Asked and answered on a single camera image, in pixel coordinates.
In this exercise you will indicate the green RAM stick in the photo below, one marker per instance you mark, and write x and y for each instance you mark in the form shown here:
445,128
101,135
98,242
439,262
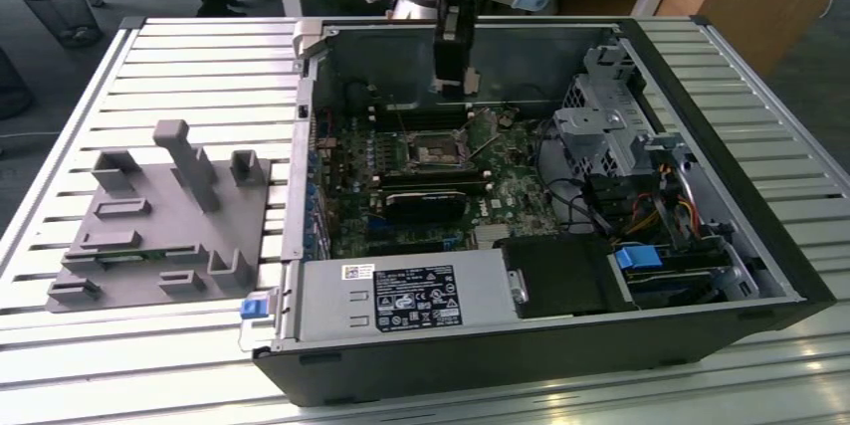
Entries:
149,256

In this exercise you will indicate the CPU socket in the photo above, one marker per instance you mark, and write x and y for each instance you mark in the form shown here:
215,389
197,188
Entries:
435,153

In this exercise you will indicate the blue case latch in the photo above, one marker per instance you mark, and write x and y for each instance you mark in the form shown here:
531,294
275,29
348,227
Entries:
253,309

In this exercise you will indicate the silver chipset heat sink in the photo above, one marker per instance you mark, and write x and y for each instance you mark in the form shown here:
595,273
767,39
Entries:
493,236

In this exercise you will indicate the black RAM slot bank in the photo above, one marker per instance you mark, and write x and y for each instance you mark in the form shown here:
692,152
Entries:
417,116

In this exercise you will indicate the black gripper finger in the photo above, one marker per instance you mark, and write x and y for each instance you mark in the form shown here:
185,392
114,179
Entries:
449,64

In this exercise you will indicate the black PC case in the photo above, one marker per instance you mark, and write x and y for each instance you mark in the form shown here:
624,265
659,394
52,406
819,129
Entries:
464,370

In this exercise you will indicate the grey parts rack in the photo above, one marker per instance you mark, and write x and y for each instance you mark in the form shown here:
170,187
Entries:
172,226

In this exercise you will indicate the black mesh wastebasket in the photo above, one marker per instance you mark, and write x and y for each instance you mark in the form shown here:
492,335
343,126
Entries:
60,17

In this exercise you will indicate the black graphics card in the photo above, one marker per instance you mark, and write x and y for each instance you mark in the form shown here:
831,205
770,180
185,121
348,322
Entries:
424,208

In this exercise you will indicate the silver power supply with label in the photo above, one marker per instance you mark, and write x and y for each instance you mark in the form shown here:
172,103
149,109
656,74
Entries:
325,295

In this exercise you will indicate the blue disk carrier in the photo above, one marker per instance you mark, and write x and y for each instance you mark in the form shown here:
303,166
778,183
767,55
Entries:
638,260

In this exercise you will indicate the black installed RAM stick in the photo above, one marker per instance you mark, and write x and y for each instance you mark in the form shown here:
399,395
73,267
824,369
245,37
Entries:
431,174

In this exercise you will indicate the black plastic shroud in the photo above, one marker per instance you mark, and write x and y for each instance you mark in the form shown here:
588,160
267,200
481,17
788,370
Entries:
564,276

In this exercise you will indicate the green motherboard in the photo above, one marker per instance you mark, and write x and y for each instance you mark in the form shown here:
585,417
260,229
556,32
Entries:
517,191

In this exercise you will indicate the silver CPU plate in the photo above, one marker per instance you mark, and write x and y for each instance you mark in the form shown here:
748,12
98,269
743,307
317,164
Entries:
472,81

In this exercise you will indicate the metal drive cage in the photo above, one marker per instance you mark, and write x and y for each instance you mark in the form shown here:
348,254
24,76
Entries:
591,131

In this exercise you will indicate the black hard disk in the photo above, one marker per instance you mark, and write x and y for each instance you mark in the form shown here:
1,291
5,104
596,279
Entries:
670,288

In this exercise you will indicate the dark person legs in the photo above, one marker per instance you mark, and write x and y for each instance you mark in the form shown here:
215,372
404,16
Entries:
219,2

